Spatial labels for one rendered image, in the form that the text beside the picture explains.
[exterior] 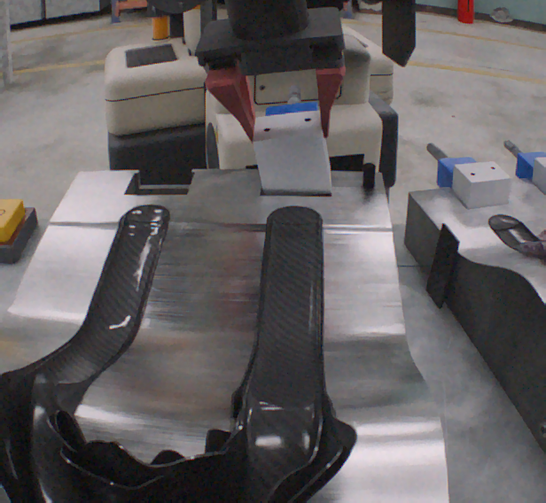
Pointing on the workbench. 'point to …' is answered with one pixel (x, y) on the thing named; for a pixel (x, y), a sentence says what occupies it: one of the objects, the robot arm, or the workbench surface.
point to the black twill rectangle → (442, 265)
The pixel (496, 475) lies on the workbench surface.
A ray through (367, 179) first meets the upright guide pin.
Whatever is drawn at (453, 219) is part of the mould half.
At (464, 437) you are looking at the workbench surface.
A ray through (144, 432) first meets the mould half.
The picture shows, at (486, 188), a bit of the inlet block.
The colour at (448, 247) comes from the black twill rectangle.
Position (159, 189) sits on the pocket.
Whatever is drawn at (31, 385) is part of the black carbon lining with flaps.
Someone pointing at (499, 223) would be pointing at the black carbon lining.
